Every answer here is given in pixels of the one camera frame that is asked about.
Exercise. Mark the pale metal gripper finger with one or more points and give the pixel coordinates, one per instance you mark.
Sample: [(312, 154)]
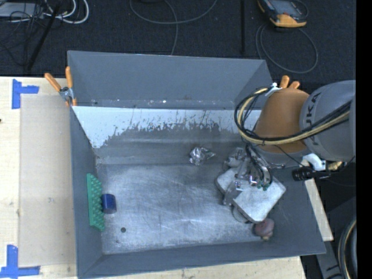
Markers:
[(234, 161), (231, 195)]

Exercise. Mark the pale grey flat slab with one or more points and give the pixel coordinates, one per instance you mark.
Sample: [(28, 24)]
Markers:
[(258, 202)]

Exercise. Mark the crumpled silver foil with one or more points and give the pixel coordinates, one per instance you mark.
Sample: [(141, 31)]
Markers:
[(200, 155)]

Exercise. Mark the pink-brown round toy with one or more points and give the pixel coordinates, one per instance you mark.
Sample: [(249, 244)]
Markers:
[(264, 228)]

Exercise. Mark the grey metal bin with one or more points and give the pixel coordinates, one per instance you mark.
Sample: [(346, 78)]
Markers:
[(162, 202)]

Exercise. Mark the dark blue cylinder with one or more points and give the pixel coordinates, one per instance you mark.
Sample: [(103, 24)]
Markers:
[(109, 203)]

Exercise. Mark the green studded flat block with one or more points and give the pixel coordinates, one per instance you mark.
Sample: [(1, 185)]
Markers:
[(94, 202)]

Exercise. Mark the pale brown flat board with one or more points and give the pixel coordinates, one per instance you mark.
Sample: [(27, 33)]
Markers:
[(43, 167)]

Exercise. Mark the black cylinder on white bracket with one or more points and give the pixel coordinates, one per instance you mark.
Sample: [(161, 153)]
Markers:
[(303, 173)]

